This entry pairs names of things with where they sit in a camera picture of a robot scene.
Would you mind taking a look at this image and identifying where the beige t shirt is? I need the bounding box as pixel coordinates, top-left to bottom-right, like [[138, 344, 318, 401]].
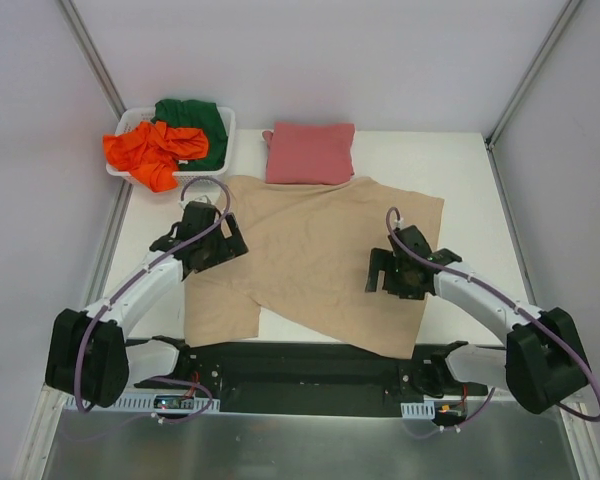
[[184, 176, 444, 359]]

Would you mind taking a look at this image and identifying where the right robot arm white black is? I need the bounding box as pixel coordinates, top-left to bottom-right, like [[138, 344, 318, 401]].
[[365, 226, 592, 414]]

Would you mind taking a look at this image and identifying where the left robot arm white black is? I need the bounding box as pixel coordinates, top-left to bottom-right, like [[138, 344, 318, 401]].
[[45, 201, 248, 410]]

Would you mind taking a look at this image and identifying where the orange t shirt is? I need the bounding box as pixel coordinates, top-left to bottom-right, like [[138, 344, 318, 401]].
[[102, 121, 210, 193]]

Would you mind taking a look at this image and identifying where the green t shirt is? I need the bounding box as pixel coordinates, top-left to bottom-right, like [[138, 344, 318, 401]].
[[151, 98, 229, 172]]

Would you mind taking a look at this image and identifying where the pink folded t shirt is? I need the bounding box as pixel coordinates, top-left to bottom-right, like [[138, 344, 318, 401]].
[[262, 122, 356, 185]]

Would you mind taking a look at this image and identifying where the white plastic basket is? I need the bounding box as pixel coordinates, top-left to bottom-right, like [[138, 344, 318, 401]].
[[102, 99, 229, 193]]

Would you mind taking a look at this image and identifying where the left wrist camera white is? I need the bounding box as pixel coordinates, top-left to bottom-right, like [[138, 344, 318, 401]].
[[178, 195, 214, 210]]

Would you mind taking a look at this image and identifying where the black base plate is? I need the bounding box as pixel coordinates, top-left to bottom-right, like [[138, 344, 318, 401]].
[[132, 339, 486, 416]]

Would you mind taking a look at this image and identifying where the right white cable duct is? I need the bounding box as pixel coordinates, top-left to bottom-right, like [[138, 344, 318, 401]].
[[400, 400, 436, 421]]

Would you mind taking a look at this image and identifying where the white cable duct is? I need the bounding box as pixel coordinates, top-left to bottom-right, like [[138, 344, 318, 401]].
[[400, 400, 436, 421], [93, 393, 221, 415]]

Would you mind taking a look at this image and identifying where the left white cable duct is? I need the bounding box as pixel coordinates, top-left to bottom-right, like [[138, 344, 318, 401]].
[[93, 393, 221, 415]]

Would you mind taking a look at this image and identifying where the left aluminium frame post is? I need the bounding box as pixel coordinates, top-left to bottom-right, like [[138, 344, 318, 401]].
[[56, 0, 126, 119]]

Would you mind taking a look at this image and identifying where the aluminium frame post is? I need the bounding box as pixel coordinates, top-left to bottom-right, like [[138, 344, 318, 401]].
[[483, 0, 584, 151], [56, 0, 126, 119]]

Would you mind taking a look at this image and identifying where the right aluminium frame post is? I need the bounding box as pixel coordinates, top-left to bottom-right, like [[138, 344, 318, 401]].
[[483, 0, 584, 151]]

